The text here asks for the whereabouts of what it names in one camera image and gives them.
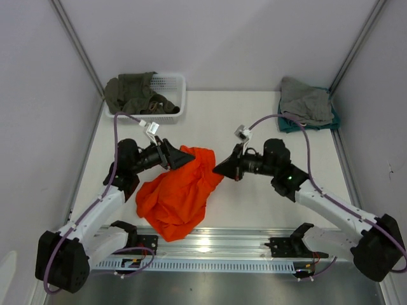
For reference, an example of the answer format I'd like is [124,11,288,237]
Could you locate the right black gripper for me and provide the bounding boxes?
[213,143,277,182]

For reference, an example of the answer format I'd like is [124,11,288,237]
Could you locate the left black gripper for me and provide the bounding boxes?
[132,136,195,175]

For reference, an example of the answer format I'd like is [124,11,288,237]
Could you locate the orange shorts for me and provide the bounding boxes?
[135,146,223,242]

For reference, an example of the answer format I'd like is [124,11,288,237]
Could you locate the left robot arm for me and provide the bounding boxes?
[35,139,195,294]

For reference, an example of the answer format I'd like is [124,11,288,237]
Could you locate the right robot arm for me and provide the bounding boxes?
[213,139,406,282]

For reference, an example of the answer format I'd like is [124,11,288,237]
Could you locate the teal folded shorts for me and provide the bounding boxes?
[277,87,341,133]

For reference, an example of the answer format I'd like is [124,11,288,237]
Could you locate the olive green shorts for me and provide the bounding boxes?
[104,72,180,115]

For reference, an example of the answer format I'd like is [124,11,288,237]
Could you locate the grey folded shorts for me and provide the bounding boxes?
[279,77,334,126]

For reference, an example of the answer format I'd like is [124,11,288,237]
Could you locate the white plastic basket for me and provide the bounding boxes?
[104,73,186,125]

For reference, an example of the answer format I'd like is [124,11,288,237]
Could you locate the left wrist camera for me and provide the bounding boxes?
[144,122,160,145]

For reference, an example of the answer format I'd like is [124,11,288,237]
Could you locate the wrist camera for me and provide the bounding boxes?
[234,125,252,151]
[144,122,160,145]

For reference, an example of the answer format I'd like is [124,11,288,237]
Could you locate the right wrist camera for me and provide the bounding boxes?
[234,125,252,151]

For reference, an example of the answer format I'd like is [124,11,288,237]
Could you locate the aluminium mounting rail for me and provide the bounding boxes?
[92,226,350,262]

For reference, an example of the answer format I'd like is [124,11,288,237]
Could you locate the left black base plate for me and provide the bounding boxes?
[136,234,158,254]

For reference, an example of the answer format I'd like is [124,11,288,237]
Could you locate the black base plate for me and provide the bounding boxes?
[264,237,329,259]
[136,234,158,254]

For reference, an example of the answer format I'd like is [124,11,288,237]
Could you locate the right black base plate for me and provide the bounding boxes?
[264,237,329,259]

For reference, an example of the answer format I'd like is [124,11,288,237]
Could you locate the slotted cable duct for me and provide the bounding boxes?
[94,258,296,274]

